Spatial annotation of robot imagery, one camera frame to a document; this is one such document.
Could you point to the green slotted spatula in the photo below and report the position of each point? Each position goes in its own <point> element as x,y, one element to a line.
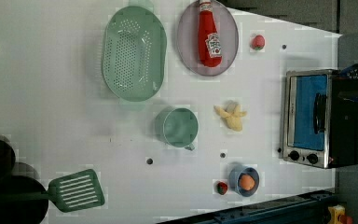
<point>69,193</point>

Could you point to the blue metal frame rail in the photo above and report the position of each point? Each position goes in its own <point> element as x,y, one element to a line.
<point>308,208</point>

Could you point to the orange toy fruit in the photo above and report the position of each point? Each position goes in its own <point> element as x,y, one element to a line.
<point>247,182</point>

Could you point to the black round pan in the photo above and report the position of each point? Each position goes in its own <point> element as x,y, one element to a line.
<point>22,212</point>

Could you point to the red plush ketchup bottle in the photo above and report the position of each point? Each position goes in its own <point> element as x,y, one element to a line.
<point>209,46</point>

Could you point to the silver black toaster oven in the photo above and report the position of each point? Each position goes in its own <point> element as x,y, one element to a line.
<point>320,128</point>

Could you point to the grey oval plate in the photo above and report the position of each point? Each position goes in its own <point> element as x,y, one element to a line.
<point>187,38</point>

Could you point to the green mug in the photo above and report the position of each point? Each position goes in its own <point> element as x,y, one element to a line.
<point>177,127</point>

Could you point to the pink strawberry toy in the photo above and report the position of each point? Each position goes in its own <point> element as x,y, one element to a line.
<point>258,42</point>

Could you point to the red strawberry toy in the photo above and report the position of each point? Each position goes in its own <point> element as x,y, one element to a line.
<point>221,188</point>

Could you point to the blue small bowl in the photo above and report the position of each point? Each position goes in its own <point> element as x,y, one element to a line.
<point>235,176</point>

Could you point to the green perforated colander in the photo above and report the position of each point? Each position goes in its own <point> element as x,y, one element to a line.
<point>134,50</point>

